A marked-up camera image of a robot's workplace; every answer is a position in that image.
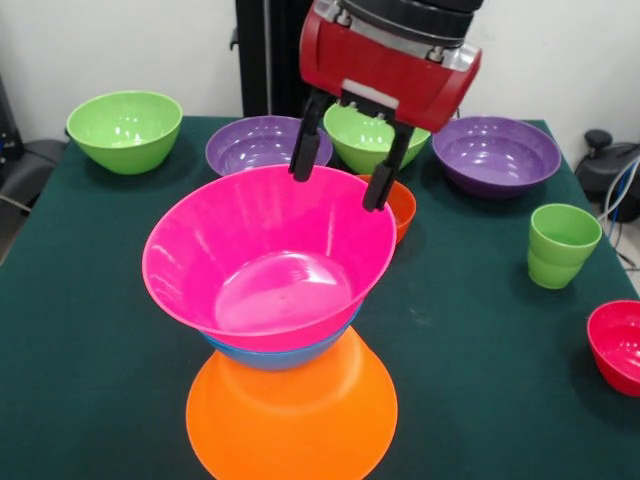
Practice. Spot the green plastic bowl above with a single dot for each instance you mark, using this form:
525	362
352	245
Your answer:
360	145
125	135

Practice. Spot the dark green tablecloth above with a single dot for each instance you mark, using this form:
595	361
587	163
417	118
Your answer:
75	300

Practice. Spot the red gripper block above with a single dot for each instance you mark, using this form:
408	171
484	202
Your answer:
380	75

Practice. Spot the small red-pink plastic bowl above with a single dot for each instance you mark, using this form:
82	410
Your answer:
620	350

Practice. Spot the large pink plastic bowl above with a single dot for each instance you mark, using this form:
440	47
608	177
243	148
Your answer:
250	250

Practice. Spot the black pedestal column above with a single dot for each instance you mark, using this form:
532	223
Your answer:
270	50

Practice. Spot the green plastic cup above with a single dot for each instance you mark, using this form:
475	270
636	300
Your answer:
562	255

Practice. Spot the blue plastic bowl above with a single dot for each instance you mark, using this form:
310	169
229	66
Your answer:
280	357

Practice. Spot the purple plastic bowl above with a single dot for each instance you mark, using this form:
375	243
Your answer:
250	145
495	160

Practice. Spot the small orange-red plastic bowl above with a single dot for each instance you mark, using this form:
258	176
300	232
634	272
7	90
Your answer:
404	210

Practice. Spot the large orange plastic bowl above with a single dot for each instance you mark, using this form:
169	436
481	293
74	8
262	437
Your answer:
290	425

